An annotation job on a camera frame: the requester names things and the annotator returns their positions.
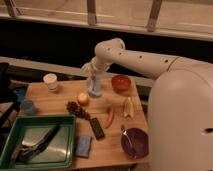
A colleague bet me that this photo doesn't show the red bowl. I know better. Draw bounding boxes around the red bowl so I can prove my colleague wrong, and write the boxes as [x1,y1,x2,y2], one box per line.
[111,75,131,92]

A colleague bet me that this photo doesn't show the black tongs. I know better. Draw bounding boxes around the black tongs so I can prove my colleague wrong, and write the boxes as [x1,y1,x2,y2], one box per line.
[10,124,60,163]

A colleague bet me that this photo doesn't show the purple bowl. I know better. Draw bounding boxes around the purple bowl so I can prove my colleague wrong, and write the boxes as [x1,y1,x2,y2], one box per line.
[121,128,149,159]

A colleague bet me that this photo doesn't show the white towel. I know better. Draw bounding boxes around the white towel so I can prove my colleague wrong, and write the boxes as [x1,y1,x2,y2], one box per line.
[87,75,102,98]

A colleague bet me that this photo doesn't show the red chili pepper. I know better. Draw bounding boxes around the red chili pepper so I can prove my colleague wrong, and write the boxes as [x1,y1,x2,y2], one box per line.
[105,107,114,128]

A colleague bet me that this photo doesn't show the wooden cutting board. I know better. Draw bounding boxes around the wooden cutting board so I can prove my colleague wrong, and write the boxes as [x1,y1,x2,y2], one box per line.
[25,79,149,170]

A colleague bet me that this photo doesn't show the blue plastic cup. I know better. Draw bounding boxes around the blue plastic cup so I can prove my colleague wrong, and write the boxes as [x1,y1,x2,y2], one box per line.
[20,100,36,115]

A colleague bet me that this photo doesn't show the white paper cup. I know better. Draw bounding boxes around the white paper cup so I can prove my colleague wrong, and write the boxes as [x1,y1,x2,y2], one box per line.
[43,73,58,92]

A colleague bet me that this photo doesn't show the dark grape bunch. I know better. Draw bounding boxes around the dark grape bunch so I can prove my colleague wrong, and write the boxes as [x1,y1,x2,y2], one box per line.
[66,101,90,120]

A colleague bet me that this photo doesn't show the yellow round fruit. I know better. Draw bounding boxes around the yellow round fruit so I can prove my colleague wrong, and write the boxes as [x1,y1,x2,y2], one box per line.
[77,93,89,106]

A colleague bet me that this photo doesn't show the black remote control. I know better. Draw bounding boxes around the black remote control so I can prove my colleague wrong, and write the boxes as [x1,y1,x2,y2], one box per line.
[90,118,105,140]

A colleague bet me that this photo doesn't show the metal spoon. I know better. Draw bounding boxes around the metal spoon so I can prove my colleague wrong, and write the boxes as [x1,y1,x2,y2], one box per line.
[121,125,135,153]

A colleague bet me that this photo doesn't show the blue sponge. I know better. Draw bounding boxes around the blue sponge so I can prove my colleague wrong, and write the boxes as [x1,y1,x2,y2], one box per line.
[75,135,92,158]

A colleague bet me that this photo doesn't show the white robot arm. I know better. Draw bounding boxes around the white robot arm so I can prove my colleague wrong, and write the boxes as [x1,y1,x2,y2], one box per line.
[84,38,213,171]

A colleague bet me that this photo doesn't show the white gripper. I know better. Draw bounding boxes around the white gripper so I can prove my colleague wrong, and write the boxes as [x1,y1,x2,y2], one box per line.
[82,57,110,79]

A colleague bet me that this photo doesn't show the green plastic tray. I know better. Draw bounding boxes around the green plastic tray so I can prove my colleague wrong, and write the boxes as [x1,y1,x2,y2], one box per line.
[0,115,76,171]

